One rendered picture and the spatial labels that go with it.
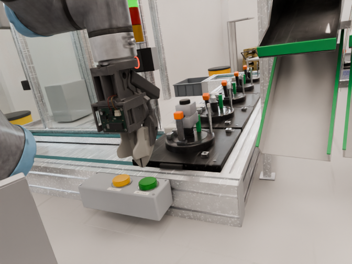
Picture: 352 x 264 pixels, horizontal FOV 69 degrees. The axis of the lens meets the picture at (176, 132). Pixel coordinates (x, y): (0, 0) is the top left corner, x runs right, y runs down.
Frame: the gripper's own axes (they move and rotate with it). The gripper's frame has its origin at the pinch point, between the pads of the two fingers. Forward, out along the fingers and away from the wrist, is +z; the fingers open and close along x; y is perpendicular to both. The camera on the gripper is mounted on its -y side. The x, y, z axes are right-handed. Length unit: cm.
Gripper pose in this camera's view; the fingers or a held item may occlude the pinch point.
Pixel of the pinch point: (143, 159)
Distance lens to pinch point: 53.3
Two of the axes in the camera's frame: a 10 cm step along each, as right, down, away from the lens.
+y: -4.1, 3.5, -8.5
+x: 9.0, 0.1, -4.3
